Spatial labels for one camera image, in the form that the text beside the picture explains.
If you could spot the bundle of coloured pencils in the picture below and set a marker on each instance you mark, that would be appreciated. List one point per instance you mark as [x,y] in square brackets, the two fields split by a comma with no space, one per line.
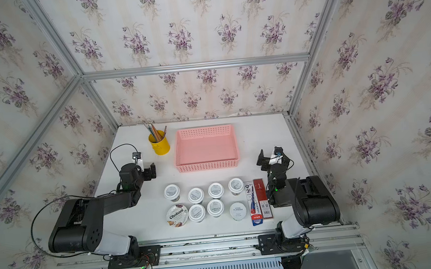
[157,135]

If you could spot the white yogurt cup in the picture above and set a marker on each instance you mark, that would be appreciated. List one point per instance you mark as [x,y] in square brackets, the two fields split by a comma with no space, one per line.
[236,186]
[215,208]
[197,213]
[216,190]
[172,193]
[196,195]

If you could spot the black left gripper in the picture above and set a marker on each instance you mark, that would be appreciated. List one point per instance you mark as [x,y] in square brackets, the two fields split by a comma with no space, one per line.
[147,176]

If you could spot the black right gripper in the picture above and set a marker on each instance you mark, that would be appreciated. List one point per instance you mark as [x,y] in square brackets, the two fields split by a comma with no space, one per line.
[266,161]

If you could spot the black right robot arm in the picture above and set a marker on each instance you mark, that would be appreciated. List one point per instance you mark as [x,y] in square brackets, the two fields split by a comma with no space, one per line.
[310,200]

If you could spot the pink plastic basket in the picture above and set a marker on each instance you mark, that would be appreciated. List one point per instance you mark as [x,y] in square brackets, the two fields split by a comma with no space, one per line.
[206,148]

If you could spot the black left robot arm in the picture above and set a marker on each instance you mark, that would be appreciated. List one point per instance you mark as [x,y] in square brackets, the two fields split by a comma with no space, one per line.
[79,227]

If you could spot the green rimmed yogurt cup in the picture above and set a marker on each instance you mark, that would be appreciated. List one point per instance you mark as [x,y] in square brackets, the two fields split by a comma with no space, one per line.
[238,211]

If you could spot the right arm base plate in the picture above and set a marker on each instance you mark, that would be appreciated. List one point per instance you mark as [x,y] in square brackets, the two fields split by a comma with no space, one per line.
[271,244]

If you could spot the red pencil box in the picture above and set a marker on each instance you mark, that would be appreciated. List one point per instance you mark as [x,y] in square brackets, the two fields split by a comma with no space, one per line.
[263,199]

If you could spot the yellow metal pencil cup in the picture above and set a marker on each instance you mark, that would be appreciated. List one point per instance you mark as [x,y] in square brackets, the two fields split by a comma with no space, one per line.
[160,147]

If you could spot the Chobani yogurt cup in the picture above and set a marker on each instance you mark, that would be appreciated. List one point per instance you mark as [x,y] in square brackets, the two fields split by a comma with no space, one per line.
[177,215]

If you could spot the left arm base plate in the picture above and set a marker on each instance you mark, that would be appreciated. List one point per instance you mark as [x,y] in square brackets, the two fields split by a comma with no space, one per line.
[145,255]

